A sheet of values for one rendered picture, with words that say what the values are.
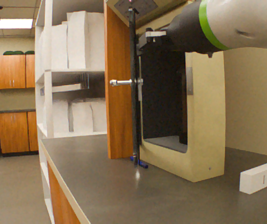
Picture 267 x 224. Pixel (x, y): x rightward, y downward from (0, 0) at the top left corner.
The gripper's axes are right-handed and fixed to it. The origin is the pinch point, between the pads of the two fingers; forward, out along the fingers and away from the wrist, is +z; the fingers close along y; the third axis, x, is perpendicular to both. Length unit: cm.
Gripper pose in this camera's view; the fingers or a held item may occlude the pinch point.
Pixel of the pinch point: (144, 48)
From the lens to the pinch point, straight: 62.4
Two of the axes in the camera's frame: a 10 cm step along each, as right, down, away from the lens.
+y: -9.1, 0.5, -4.2
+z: -4.2, -0.4, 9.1
